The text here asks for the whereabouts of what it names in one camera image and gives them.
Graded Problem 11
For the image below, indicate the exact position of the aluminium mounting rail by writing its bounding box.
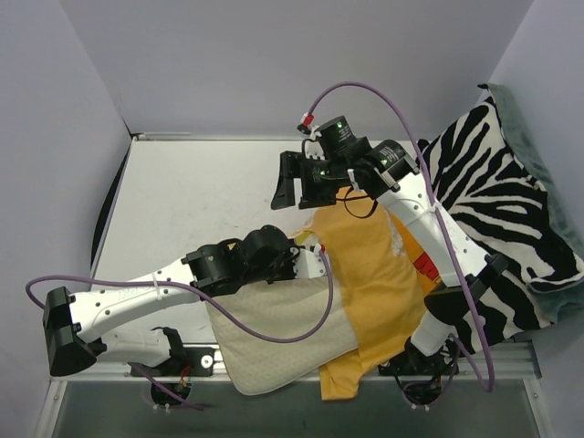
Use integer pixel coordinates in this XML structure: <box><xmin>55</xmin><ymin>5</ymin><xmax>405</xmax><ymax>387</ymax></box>
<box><xmin>49</xmin><ymin>341</ymin><xmax>541</xmax><ymax>383</ymax></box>

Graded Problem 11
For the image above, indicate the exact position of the purple cable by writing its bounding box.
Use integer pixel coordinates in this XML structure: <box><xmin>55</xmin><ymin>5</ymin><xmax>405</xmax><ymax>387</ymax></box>
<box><xmin>308</xmin><ymin>81</ymin><xmax>498</xmax><ymax>393</ymax></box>
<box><xmin>25</xmin><ymin>245</ymin><xmax>337</xmax><ymax>412</ymax></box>

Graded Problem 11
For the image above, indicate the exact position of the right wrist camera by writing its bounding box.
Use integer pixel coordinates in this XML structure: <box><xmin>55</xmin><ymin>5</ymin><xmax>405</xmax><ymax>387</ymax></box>
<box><xmin>316</xmin><ymin>116</ymin><xmax>357</xmax><ymax>159</ymax></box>

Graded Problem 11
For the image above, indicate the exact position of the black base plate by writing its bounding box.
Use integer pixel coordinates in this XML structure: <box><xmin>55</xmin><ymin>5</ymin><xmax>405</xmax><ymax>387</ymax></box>
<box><xmin>378</xmin><ymin>352</ymin><xmax>454</xmax><ymax>377</ymax></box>
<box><xmin>129</xmin><ymin>344</ymin><xmax>215</xmax><ymax>378</ymax></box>

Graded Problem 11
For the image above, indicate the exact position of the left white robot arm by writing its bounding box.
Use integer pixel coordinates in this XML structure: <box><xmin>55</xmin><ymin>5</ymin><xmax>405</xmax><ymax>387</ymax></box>
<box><xmin>42</xmin><ymin>225</ymin><xmax>332</xmax><ymax>377</ymax></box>

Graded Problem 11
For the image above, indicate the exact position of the grey-green towel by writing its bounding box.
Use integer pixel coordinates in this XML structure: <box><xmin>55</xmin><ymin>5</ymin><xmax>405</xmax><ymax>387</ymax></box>
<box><xmin>478</xmin><ymin>83</ymin><xmax>583</xmax><ymax>323</ymax></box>

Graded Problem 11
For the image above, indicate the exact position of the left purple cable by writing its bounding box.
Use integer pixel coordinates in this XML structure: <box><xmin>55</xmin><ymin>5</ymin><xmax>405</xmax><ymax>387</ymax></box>
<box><xmin>25</xmin><ymin>245</ymin><xmax>337</xmax><ymax>412</ymax></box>

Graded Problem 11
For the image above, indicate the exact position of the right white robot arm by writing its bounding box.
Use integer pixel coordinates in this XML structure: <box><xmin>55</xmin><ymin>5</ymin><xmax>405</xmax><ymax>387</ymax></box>
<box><xmin>271</xmin><ymin>137</ymin><xmax>507</xmax><ymax>373</ymax></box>

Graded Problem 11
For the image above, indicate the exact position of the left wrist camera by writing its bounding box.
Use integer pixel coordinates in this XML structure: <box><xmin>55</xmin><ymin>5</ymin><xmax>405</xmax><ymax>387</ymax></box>
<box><xmin>293</xmin><ymin>248</ymin><xmax>327</xmax><ymax>279</ymax></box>

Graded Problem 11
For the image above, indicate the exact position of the zebra print cushion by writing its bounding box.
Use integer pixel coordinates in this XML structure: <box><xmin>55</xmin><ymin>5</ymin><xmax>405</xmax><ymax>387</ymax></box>
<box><xmin>418</xmin><ymin>96</ymin><xmax>583</xmax><ymax>345</ymax></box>

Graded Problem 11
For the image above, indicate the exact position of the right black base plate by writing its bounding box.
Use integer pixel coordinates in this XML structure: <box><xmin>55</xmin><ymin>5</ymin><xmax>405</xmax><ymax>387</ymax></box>
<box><xmin>378</xmin><ymin>352</ymin><xmax>454</xmax><ymax>377</ymax></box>

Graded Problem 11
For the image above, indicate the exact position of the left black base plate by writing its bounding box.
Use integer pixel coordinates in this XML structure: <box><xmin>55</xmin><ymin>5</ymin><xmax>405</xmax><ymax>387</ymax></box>
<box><xmin>129</xmin><ymin>344</ymin><xmax>215</xmax><ymax>378</ymax></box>

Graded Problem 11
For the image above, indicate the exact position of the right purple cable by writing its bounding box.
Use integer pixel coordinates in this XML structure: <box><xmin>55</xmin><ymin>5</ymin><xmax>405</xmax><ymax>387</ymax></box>
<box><xmin>308</xmin><ymin>81</ymin><xmax>498</xmax><ymax>393</ymax></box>

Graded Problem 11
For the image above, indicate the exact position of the orange pillowcase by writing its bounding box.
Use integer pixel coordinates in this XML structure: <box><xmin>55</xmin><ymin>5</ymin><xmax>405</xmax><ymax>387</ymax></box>
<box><xmin>301</xmin><ymin>188</ymin><xmax>441</xmax><ymax>401</ymax></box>

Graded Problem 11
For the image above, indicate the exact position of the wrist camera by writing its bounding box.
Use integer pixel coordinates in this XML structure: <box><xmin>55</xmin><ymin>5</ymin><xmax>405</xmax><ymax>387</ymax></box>
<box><xmin>316</xmin><ymin>116</ymin><xmax>357</xmax><ymax>159</ymax></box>
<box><xmin>293</xmin><ymin>248</ymin><xmax>327</xmax><ymax>279</ymax></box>

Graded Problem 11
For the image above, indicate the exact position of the cream memory foam pillow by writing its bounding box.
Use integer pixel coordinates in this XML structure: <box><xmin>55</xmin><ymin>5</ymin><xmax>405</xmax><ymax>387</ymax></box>
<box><xmin>204</xmin><ymin>276</ymin><xmax>360</xmax><ymax>397</ymax></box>

